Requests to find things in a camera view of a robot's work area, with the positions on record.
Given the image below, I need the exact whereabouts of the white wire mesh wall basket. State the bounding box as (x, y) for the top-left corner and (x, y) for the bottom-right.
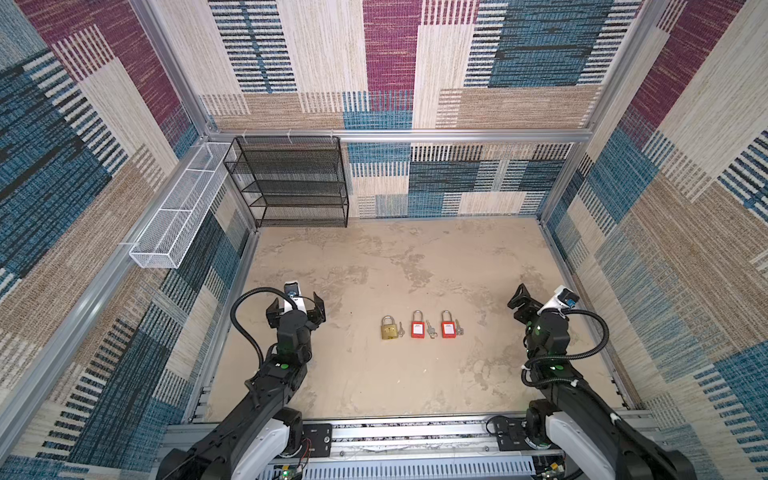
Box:
(129, 142), (229, 269)

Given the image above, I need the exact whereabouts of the brass padlock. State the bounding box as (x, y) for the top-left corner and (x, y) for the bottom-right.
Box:
(380, 315), (400, 340)

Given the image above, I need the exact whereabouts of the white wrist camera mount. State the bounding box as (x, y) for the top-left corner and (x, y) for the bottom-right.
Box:
(538, 285), (580, 315)
(283, 281), (314, 313)

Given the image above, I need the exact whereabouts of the key with ring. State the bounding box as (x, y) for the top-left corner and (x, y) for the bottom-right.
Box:
(426, 322), (438, 339)

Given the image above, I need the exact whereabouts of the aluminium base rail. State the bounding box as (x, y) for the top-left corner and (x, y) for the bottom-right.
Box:
(155, 413), (661, 480)

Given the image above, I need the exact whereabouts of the black wire mesh shelf rack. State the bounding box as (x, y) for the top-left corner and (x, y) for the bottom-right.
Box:
(223, 136), (350, 228)

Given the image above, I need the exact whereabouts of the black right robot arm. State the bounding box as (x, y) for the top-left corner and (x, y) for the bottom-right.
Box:
(507, 283), (697, 479)

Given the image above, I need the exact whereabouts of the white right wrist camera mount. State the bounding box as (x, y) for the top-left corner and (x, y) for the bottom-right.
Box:
(538, 285), (580, 315)

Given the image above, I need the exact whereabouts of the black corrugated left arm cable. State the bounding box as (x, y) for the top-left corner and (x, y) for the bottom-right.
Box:
(229, 286), (295, 370)

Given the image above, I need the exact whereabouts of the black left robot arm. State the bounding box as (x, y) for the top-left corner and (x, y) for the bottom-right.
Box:
(156, 281), (326, 479)

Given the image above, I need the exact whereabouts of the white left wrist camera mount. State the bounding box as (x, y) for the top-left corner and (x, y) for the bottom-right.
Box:
(283, 281), (314, 313)

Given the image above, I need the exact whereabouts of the red padlock with white label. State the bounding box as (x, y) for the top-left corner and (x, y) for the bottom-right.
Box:
(410, 310), (426, 339)

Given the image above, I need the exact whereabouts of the small red padlock with key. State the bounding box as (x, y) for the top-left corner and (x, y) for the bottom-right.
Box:
(441, 310), (458, 339)

